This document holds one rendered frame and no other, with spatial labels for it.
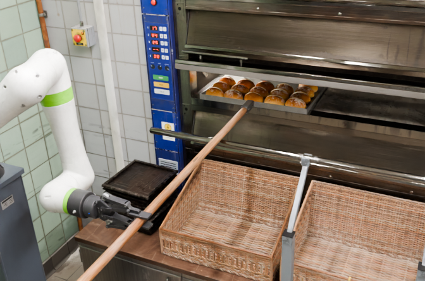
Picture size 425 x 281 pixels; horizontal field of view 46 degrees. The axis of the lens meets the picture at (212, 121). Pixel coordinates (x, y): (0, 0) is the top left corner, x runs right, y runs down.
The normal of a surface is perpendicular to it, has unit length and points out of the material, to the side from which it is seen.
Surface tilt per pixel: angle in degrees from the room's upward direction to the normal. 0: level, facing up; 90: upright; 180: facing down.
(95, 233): 0
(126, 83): 90
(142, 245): 0
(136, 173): 0
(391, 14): 90
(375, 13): 90
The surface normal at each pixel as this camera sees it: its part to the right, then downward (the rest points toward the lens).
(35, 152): 0.91, 0.15
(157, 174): -0.04, -0.90
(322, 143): -0.41, 0.07
